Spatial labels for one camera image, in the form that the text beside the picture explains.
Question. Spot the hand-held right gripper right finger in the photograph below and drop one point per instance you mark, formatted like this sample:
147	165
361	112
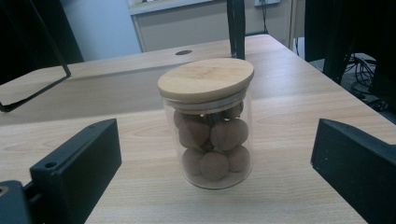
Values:
358	168

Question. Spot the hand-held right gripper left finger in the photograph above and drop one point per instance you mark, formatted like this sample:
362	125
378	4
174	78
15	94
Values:
77	174

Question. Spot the clear glass jar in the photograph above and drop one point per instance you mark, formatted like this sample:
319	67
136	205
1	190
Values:
249	146

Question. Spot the round wooden jar lid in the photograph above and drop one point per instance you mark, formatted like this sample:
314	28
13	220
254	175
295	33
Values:
205	81

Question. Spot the black stand with dark cover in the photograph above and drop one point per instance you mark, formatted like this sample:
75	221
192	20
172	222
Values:
348	28

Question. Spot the pile of brown round nuts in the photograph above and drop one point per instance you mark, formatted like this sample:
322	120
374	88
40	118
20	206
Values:
214	143

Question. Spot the black metal frame stand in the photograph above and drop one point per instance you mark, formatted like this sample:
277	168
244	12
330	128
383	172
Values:
63	67

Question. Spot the black upright metal post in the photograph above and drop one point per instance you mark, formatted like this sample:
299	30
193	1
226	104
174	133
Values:
236	28

